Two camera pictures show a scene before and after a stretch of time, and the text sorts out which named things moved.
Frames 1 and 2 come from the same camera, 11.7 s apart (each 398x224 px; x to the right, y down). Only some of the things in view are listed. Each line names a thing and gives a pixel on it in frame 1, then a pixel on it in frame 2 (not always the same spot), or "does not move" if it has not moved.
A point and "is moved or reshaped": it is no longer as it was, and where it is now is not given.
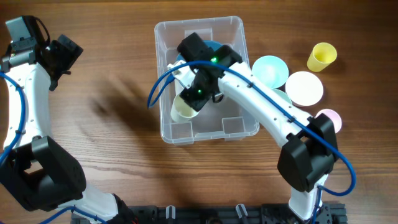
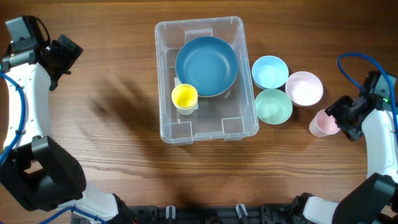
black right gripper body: [198, 95] → [347, 121]
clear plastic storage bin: [221, 120] does not move
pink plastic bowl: [304, 89] does not move
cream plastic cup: [180, 111] is moved or reshaped
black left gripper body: [64, 57] does not move
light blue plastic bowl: [271, 70] does not move
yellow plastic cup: [323, 54] → [184, 97]
